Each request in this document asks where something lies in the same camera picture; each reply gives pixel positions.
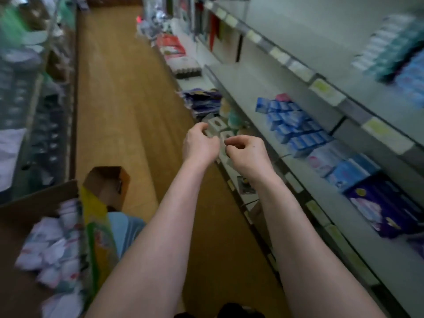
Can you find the person's right hand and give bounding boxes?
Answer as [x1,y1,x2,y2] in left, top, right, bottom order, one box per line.
[224,134,276,183]

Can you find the person's left hand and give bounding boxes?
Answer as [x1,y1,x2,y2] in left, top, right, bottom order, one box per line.
[182,122,221,171]

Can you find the brown cardboard box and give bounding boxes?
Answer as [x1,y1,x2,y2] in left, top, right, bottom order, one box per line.
[83,166,131,211]
[0,178,121,318]

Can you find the metal store shelving unit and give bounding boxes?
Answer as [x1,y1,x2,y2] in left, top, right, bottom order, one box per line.
[142,0,424,318]

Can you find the stack of white green packets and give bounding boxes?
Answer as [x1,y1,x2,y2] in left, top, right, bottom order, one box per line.
[351,13,424,80]

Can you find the pile of packets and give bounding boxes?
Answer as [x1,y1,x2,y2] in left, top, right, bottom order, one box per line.
[15,198,87,318]

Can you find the stack of blue red packets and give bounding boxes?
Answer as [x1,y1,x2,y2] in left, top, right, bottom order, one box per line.
[394,49,424,106]

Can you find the person's right forearm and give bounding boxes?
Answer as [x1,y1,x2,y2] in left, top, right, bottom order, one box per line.
[255,170,385,318]

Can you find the person's left forearm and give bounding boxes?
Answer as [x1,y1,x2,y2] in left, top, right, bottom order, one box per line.
[86,162,213,318]

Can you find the beige tissue box holder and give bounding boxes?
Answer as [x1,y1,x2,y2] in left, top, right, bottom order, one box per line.
[205,116,229,136]

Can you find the person's black trousers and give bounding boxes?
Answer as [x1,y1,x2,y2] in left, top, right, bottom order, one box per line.
[174,301,267,318]

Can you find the green round container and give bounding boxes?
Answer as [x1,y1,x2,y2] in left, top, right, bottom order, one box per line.
[228,112,243,130]

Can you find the dark plastic bags bundle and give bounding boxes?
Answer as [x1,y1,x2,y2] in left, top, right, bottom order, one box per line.
[180,88,224,117]

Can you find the beige round container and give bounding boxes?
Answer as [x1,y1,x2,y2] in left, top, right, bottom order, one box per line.
[220,99,233,120]

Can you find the white textured pack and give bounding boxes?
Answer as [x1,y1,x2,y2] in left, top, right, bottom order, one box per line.
[166,56,203,78]

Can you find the red mesh bag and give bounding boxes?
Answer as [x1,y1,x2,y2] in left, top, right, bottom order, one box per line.
[157,33,188,57]

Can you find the blue plastic stool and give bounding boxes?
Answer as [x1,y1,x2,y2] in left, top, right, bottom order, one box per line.
[109,212,147,259]

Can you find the hanging packaged goods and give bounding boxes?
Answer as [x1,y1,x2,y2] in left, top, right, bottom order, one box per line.
[136,0,200,37]

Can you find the dark blue packaged goods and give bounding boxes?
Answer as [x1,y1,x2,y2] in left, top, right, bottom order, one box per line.
[344,178,422,237]

